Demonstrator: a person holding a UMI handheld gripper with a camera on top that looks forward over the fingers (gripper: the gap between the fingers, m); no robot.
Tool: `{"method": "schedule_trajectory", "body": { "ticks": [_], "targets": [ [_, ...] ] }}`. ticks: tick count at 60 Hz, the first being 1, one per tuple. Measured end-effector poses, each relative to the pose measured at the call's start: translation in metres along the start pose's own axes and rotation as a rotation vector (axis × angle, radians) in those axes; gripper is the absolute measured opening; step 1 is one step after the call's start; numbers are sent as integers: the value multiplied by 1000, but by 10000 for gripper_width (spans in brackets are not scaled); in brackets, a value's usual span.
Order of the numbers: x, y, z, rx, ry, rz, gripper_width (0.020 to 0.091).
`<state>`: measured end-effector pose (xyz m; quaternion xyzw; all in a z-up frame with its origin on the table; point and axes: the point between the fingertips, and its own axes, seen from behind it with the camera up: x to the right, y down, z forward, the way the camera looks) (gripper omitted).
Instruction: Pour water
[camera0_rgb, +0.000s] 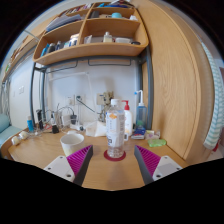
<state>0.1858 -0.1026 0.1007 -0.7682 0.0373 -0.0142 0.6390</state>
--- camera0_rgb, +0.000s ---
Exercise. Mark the striped green white curtain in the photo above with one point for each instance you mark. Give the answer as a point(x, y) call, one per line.
point(216, 110)

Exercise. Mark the small white pink box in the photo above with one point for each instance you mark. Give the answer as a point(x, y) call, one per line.
point(152, 134)

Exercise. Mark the white tape roll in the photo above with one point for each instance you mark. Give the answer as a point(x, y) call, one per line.
point(15, 140)
point(23, 135)

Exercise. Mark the flat round red coaster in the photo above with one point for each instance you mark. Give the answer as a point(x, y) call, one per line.
point(107, 157)

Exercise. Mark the teal pillow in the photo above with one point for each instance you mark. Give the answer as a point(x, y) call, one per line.
point(4, 123)

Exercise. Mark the grey striped curtain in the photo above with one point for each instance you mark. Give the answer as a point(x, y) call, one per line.
point(4, 96)

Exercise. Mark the tall black device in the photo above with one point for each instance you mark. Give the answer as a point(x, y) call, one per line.
point(40, 120)

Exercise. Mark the white pump bottle red top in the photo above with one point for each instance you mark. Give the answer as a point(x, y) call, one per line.
point(128, 120)

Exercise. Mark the small blue bottle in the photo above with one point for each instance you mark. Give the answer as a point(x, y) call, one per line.
point(30, 125)

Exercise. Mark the grey metal shelf frame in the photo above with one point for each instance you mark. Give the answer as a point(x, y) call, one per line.
point(150, 96)

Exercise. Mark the white ceramic cup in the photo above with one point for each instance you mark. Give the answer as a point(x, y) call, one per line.
point(71, 145)

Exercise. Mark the wooden shelf unit with items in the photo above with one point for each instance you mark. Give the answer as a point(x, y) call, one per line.
point(90, 50)

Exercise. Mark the small black adapter block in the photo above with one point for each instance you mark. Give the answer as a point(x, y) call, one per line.
point(55, 129)

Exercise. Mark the white charger block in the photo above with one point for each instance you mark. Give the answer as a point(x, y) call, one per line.
point(66, 120)

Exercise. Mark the wooden wardrobe side panel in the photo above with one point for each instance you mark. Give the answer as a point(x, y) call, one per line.
point(173, 86)

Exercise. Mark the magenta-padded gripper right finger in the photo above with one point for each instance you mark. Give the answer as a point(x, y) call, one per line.
point(166, 166)

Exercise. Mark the small white oval case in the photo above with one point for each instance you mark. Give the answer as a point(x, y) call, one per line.
point(71, 132)

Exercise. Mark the long wooden wall shelf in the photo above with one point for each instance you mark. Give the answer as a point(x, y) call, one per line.
point(20, 56)

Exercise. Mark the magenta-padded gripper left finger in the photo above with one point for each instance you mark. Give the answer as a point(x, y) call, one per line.
point(60, 166)

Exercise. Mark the white crumpled tissue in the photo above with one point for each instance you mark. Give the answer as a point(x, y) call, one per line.
point(96, 129)

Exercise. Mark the blue flat box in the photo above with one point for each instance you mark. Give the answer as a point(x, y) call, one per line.
point(138, 133)

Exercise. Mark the clear plastic water bottle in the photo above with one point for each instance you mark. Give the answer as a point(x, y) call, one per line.
point(115, 133)

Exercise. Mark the black charger block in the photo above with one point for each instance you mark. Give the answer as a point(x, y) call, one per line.
point(73, 119)

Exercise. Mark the blue spray bottle white nozzle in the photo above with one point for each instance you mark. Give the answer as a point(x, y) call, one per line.
point(141, 115)

